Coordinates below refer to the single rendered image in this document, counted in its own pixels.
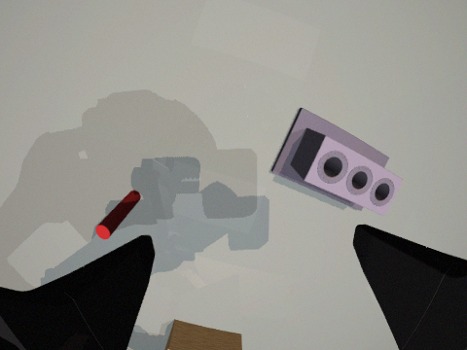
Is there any red peg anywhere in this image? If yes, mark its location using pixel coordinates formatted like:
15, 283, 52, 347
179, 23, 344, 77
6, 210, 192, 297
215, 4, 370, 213
96, 190, 141, 240

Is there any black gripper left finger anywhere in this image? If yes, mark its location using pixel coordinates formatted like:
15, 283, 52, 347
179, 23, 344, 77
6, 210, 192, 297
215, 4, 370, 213
0, 234, 155, 350

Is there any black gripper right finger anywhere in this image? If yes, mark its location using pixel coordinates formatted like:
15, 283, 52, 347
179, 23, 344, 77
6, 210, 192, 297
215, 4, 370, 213
353, 225, 467, 350

